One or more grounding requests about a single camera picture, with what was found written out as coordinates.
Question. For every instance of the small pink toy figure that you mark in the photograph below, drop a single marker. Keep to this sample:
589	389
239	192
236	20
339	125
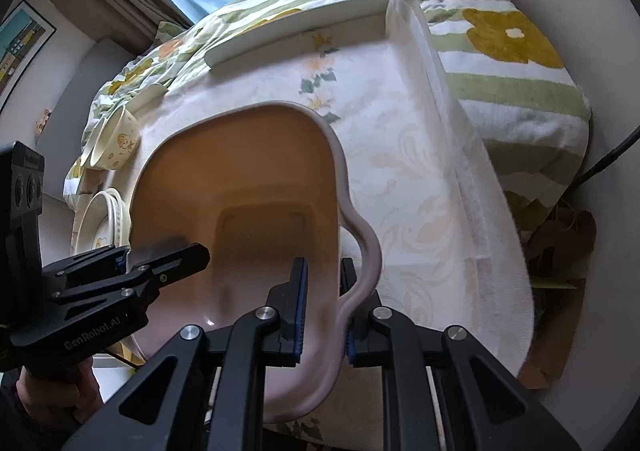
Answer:
42	120

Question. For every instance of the flowered striped blanket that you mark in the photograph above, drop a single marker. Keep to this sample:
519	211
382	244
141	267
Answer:
510	81

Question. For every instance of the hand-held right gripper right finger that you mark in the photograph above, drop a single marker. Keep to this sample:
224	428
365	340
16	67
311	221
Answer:
351	348

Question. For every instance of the framed wall picture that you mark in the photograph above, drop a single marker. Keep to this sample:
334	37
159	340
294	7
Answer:
17	51

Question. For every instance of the plain white plate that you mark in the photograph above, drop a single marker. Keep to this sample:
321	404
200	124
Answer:
120	218

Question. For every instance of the person's left hand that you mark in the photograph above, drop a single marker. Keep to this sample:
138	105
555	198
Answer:
55	393

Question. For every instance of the white rectangular tray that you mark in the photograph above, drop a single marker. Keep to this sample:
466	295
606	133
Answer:
145	98
300	31

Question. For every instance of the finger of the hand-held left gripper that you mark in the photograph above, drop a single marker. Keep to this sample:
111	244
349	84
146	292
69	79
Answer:
170	263
95	262

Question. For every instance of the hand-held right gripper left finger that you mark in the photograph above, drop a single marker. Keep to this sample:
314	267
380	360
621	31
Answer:
298	311

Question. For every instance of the brown cardboard box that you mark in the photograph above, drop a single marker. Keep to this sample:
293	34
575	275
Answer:
560	321

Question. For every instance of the grey padded headboard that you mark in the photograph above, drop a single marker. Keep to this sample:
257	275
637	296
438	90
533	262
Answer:
75	81

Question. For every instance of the white patterned tablecloth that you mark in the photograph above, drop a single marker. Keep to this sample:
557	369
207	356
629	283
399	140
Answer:
410	156

